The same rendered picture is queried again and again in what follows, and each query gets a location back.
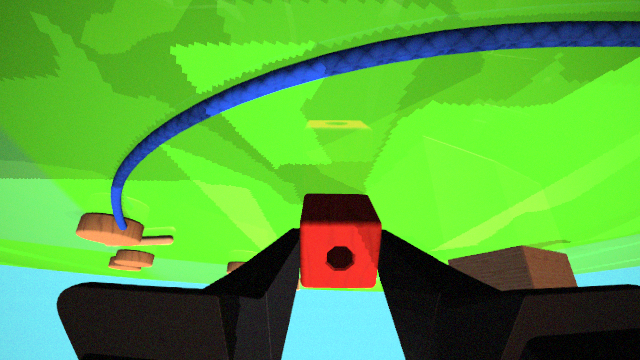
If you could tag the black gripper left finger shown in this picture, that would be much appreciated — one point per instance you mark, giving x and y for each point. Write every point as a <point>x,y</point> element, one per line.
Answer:
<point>244,315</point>

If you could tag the thin wooden stick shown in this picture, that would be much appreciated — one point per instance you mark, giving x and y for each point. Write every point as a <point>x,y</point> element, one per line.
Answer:
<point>154,240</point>

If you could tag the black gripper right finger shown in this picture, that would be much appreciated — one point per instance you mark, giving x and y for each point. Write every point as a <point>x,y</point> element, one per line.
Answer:
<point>441,313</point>

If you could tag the light brown wooden disc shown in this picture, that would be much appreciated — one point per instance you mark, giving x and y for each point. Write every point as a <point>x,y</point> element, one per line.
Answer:
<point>118,266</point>
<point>135,258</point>
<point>232,265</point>

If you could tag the round wooden button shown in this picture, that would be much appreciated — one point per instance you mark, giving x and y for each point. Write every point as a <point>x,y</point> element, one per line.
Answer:
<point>103,228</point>

